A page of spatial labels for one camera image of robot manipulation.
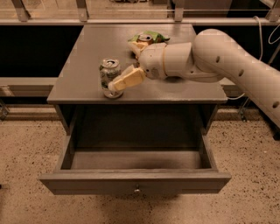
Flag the gold brown soda can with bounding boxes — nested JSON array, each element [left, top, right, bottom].
[[137, 33, 153, 45]]

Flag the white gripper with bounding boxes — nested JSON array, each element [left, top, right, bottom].
[[108, 41, 166, 92]]

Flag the silver green 7up can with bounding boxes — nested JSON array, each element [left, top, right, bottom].
[[99, 58, 123, 99]]

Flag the grey wooden cabinet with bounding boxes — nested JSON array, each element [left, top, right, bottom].
[[47, 24, 226, 135]]

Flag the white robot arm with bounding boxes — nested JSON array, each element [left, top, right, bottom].
[[108, 29, 280, 126]]

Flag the green chip bag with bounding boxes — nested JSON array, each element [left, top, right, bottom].
[[129, 31, 170, 44]]

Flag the open grey top drawer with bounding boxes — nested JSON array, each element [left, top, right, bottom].
[[39, 104, 232, 196]]

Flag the white cable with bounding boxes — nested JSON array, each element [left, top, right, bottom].
[[227, 15, 280, 102]]

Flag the metal railing with posts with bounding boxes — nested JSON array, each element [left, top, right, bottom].
[[0, 0, 280, 25]]

